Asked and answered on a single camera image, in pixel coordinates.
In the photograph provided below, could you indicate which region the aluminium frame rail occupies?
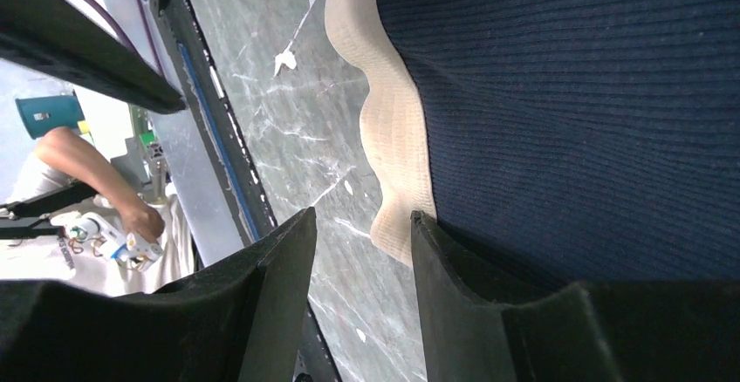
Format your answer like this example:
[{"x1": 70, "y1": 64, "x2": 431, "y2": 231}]
[{"x1": 103, "y1": 0, "x2": 249, "y2": 266}]

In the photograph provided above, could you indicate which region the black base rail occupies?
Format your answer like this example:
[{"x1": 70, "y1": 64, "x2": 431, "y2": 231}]
[{"x1": 138, "y1": 0, "x2": 342, "y2": 382}]

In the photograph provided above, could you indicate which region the person in white shirt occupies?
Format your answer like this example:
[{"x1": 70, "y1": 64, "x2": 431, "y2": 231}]
[{"x1": 1, "y1": 126, "x2": 196, "y2": 297}]

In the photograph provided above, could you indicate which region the navy underwear beige waistband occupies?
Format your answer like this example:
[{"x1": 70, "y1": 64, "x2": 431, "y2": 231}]
[{"x1": 325, "y1": 0, "x2": 739, "y2": 289}]

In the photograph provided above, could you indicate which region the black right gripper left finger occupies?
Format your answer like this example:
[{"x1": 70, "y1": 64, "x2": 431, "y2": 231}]
[{"x1": 1, "y1": 208, "x2": 317, "y2": 381}]

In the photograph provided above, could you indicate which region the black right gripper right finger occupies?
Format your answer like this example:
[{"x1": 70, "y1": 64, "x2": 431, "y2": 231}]
[{"x1": 410, "y1": 211, "x2": 739, "y2": 381}]

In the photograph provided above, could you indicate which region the teal cup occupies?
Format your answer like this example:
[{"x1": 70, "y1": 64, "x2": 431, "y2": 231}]
[{"x1": 15, "y1": 94, "x2": 85, "y2": 139}]

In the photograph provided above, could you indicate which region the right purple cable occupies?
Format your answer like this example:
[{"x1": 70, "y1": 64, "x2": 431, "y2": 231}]
[{"x1": 23, "y1": 0, "x2": 166, "y2": 74}]

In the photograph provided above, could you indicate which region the white handheld controller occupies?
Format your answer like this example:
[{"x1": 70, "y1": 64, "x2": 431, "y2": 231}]
[{"x1": 51, "y1": 211, "x2": 163, "y2": 272}]

